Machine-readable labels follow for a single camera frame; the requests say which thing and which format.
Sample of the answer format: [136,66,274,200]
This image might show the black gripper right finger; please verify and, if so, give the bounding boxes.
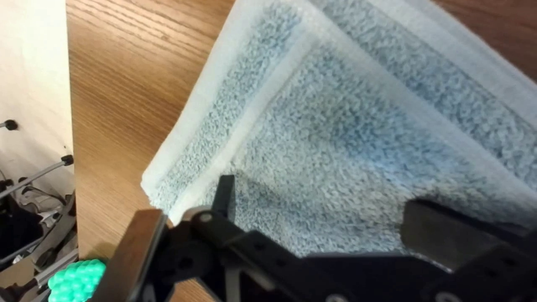
[401,198,537,274]

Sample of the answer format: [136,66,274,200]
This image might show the light blue towel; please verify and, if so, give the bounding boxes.
[141,0,537,259]

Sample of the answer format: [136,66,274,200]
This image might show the teal bumpy plastic object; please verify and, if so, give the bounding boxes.
[47,257,108,302]

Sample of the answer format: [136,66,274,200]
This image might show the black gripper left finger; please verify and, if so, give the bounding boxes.
[190,175,292,270]

